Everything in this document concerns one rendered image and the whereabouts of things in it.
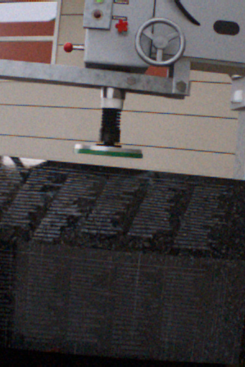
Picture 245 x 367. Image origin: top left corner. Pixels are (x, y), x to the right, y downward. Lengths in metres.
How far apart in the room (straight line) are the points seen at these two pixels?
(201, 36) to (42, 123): 7.16
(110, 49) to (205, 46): 0.29
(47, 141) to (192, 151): 2.32
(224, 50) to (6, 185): 0.79
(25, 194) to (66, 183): 0.13
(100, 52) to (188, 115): 6.38
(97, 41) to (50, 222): 0.55
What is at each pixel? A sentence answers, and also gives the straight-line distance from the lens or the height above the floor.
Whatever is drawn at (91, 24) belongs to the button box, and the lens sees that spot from 1.64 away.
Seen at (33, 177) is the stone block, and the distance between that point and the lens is 1.70.
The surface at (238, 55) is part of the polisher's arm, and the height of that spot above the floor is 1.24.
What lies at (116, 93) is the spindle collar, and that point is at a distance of 1.69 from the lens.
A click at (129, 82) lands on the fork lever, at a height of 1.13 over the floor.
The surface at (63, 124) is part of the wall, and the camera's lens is 8.57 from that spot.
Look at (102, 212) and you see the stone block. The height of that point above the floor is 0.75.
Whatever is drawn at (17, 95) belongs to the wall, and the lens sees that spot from 9.00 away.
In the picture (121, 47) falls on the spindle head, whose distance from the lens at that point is 1.64.
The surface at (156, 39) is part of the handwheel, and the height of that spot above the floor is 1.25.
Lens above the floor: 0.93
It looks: 3 degrees down
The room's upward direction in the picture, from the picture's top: 5 degrees clockwise
